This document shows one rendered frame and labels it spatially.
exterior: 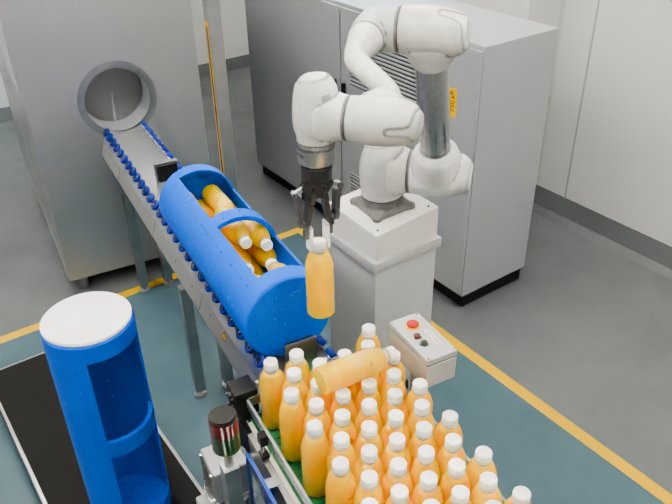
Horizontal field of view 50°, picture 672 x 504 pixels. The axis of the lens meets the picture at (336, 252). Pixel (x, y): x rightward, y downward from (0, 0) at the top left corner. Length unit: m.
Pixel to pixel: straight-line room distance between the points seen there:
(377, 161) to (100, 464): 1.38
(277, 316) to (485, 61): 1.75
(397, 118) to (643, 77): 3.00
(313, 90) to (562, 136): 3.40
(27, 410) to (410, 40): 2.33
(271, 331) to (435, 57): 0.91
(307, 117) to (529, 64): 2.18
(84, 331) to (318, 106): 1.11
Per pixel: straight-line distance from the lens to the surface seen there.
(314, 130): 1.61
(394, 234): 2.56
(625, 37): 4.47
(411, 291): 2.76
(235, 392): 2.06
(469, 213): 3.72
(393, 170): 2.50
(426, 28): 2.05
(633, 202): 4.67
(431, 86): 2.19
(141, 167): 3.56
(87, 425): 2.50
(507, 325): 3.97
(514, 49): 3.54
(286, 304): 2.11
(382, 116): 1.57
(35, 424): 3.41
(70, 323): 2.38
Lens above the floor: 2.39
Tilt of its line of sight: 32 degrees down
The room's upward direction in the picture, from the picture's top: 1 degrees counter-clockwise
